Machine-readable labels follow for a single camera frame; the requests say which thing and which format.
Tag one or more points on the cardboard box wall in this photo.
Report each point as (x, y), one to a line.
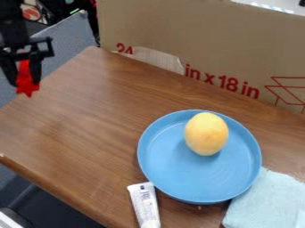
(242, 47)

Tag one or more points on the light blue towel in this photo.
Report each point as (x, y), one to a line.
(273, 204)

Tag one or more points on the white tube of cream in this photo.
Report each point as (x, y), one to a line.
(145, 202)

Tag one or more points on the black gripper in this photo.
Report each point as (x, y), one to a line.
(19, 47)

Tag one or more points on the red rectangular block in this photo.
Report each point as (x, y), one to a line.
(24, 82)

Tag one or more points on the blue plate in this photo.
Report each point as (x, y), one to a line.
(189, 177)

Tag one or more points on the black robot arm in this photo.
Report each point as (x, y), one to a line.
(11, 10)

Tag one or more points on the yellow lemon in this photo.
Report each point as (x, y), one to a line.
(206, 133)

